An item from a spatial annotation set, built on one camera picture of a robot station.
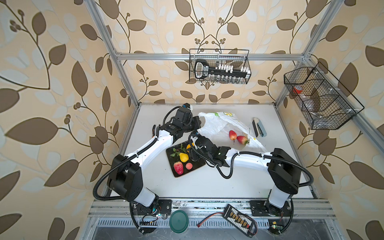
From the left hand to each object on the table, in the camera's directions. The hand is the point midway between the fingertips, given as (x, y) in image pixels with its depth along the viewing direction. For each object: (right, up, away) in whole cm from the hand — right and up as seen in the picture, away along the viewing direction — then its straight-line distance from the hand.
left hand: (204, 120), depth 81 cm
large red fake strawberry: (-14, -27, +3) cm, 31 cm away
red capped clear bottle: (+57, +18, +8) cm, 60 cm away
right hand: (-8, -16, +3) cm, 18 cm away
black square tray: (-20, -25, +8) cm, 32 cm away
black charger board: (+18, -48, -12) cm, 53 cm away
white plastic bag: (+8, -3, +4) cm, 9 cm away
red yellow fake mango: (+20, -10, +17) cm, 28 cm away
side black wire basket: (+61, +9, -6) cm, 62 cm away
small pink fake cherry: (-8, -26, +4) cm, 28 cm away
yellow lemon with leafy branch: (-12, -22, +7) cm, 26 cm away
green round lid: (-11, -42, -19) cm, 48 cm away
